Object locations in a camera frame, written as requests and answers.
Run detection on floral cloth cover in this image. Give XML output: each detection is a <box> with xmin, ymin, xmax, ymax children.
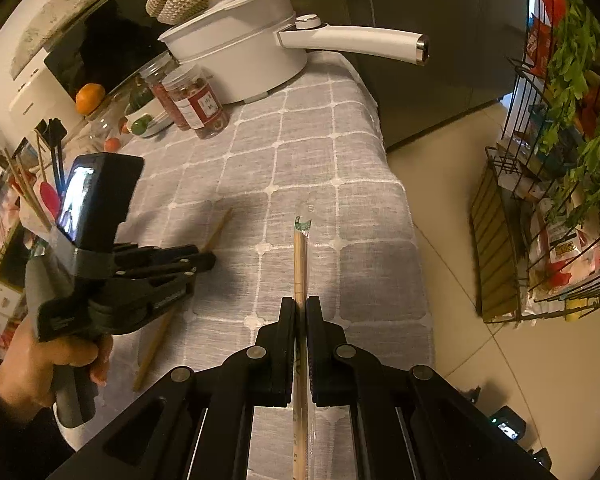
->
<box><xmin>9</xmin><ymin>0</ymin><xmax>182</xmax><ymax>82</ymax></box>

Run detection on dark bamboo chopstick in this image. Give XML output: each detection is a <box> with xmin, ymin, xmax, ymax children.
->
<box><xmin>132</xmin><ymin>207</ymin><xmax>234</xmax><ymax>394</ymax></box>

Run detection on large orange fruit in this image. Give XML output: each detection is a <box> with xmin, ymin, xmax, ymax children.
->
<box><xmin>74</xmin><ymin>82</ymin><xmax>106</xmax><ymax>116</ymax></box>

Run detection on tall red spice jar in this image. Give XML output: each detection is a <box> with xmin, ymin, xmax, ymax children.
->
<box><xmin>140</xmin><ymin>51</ymin><xmax>190</xmax><ymax>131</ymax></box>

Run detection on grey checked tablecloth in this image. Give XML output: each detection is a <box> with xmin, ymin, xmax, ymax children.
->
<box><xmin>54</xmin><ymin>52</ymin><xmax>437</xmax><ymax>480</ymax></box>

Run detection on white electric pot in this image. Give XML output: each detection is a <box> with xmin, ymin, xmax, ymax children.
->
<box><xmin>159</xmin><ymin>0</ymin><xmax>429</xmax><ymax>104</ymax></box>

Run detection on person's left hand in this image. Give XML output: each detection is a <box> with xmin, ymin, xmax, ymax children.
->
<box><xmin>0</xmin><ymin>314</ymin><xmax>114</xmax><ymax>422</ymax></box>

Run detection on glass jar with small oranges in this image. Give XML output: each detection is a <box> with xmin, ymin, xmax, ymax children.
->
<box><xmin>87</xmin><ymin>105</ymin><xmax>131</xmax><ymax>152</ymax></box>

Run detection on white air fryer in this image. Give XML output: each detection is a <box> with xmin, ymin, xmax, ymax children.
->
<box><xmin>8</xmin><ymin>48</ymin><xmax>70</xmax><ymax>129</ymax></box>

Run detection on black chopstick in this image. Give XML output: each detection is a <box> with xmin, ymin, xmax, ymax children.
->
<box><xmin>47</xmin><ymin>118</ymin><xmax>67</xmax><ymax>197</ymax></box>

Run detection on wire storage rack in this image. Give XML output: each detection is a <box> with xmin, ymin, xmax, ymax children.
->
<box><xmin>469</xmin><ymin>0</ymin><xmax>600</xmax><ymax>325</ymax></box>

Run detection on labelled spice jar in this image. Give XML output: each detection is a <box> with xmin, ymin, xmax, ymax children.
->
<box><xmin>162</xmin><ymin>64</ymin><xmax>228</xmax><ymax>139</ymax></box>

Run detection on dark refrigerator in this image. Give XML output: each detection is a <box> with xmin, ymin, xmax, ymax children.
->
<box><xmin>291</xmin><ymin>0</ymin><xmax>528</xmax><ymax>148</ymax></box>

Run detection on black microwave oven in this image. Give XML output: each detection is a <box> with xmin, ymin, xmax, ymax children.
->
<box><xmin>44</xmin><ymin>0</ymin><xmax>168</xmax><ymax>98</ymax></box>

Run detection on wooden chopstick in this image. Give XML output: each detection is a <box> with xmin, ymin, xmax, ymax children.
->
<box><xmin>3</xmin><ymin>148</ymin><xmax>52</xmax><ymax>232</ymax></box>

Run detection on red plastic spoon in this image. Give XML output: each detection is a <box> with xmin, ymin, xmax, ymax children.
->
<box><xmin>38</xmin><ymin>181</ymin><xmax>61</xmax><ymax>221</ymax></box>

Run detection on disposable chopsticks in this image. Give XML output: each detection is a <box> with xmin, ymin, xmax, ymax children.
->
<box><xmin>292</xmin><ymin>216</ymin><xmax>311</xmax><ymax>479</ymax></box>

